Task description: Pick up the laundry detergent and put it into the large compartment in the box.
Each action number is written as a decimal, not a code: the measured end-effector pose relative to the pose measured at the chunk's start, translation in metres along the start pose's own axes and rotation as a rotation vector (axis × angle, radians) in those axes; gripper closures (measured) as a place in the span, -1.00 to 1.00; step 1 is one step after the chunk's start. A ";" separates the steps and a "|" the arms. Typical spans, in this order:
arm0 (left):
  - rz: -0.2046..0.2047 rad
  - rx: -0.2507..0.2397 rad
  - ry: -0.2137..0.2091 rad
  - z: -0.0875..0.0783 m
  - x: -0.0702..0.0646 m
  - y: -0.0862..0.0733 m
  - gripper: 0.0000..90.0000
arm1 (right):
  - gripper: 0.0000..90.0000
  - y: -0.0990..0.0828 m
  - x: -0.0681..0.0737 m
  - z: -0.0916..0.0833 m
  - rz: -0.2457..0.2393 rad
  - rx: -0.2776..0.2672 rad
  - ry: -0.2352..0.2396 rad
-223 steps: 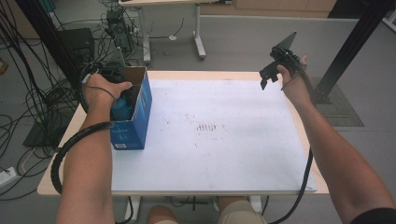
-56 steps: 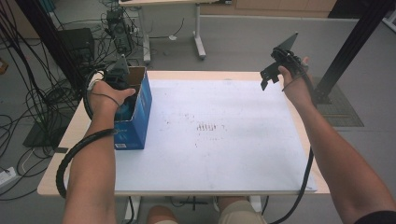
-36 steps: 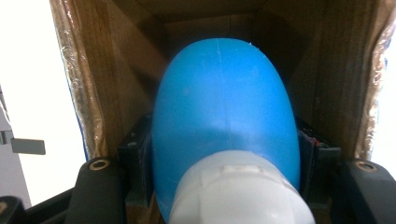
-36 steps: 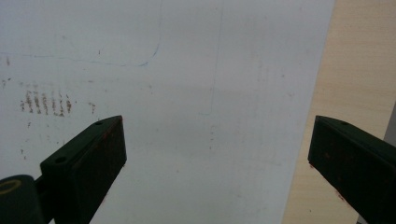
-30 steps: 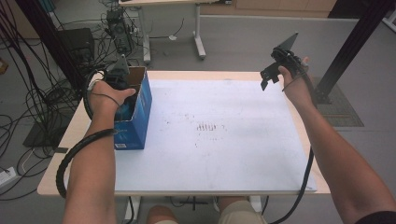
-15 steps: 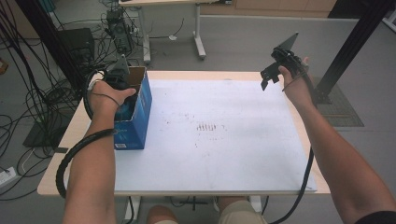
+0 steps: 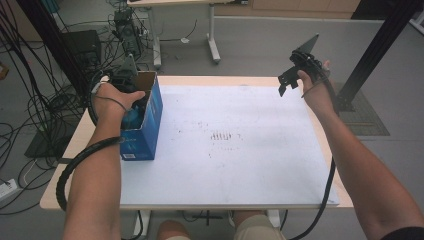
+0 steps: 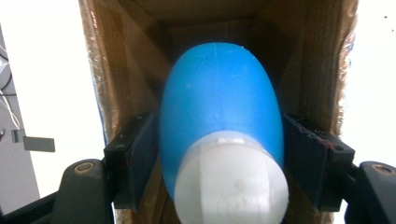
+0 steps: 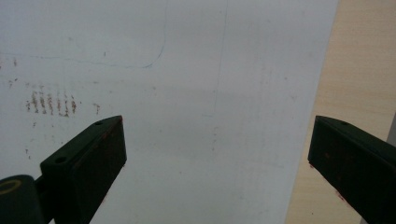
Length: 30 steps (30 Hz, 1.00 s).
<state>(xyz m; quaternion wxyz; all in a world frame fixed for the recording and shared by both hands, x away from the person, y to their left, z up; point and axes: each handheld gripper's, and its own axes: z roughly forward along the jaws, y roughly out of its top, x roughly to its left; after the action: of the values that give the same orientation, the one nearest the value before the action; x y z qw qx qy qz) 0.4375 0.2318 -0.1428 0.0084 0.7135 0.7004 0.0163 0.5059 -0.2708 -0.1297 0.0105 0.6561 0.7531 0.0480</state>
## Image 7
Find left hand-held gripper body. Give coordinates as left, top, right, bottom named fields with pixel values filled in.
left=108, top=53, right=139, bottom=94

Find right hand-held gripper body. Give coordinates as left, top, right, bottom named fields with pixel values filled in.
left=277, top=33, right=324, bottom=85

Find blue cardboard box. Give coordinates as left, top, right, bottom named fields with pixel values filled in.
left=119, top=70, right=164, bottom=162

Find person's right hand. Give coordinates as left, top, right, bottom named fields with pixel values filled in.
left=297, top=59, right=337, bottom=115

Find person's left hand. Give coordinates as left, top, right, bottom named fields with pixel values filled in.
left=94, top=82, right=147, bottom=126

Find grey device on stand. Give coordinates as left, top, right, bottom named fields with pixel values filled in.
left=113, top=8, right=148, bottom=58

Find light wooden table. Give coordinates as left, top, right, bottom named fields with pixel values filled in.
left=39, top=75, right=354, bottom=211

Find black computer case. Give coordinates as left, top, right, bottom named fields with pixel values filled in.
left=59, top=29, right=103, bottom=73

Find white-legged desk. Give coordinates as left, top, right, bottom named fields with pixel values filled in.
left=126, top=0, right=249, bottom=71

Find black floor plate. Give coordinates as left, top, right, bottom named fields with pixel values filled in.
left=23, top=113, right=84, bottom=159

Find person's right leg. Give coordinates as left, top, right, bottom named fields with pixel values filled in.
left=233, top=209, right=288, bottom=240

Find person's leg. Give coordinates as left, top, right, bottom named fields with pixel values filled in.
left=233, top=209, right=288, bottom=240
left=156, top=219, right=193, bottom=240

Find person's left leg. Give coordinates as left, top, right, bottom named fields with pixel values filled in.
left=156, top=219, right=193, bottom=240

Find white power strip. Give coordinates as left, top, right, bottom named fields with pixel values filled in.
left=0, top=178, right=19, bottom=203

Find black sleeve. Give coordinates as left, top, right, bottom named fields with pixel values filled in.
left=379, top=226, right=424, bottom=240

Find thin black wrist cord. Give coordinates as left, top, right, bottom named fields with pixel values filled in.
left=94, top=95, right=129, bottom=113
left=300, top=79, right=328, bottom=99

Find black metal frame post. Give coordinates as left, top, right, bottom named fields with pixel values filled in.
left=14, top=0, right=96, bottom=108
left=333, top=0, right=424, bottom=113

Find tangle of black floor cables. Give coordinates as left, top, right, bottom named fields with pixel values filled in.
left=0, top=0, right=151, bottom=216

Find black spiral-wrapped cable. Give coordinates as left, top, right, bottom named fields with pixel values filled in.
left=55, top=69, right=123, bottom=212

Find smooth black cable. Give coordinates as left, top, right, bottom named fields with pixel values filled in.
left=286, top=71, right=339, bottom=240

